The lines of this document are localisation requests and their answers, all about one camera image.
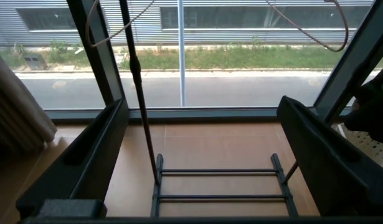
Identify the window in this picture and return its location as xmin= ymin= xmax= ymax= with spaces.
xmin=0 ymin=0 xmax=383 ymax=125

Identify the black clothes rack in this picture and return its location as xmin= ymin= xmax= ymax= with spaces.
xmin=118 ymin=0 xmax=300 ymax=218

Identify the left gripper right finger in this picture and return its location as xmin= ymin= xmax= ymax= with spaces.
xmin=276 ymin=95 xmax=383 ymax=218

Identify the pink clothes hanger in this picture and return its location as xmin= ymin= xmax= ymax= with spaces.
xmin=85 ymin=0 xmax=350 ymax=53

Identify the white laundry basket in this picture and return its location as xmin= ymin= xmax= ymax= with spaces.
xmin=331 ymin=123 xmax=383 ymax=174

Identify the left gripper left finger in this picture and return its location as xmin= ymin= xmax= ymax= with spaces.
xmin=16 ymin=96 xmax=130 ymax=218

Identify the brown curtain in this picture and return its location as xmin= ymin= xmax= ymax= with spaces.
xmin=0 ymin=43 xmax=58 ymax=156

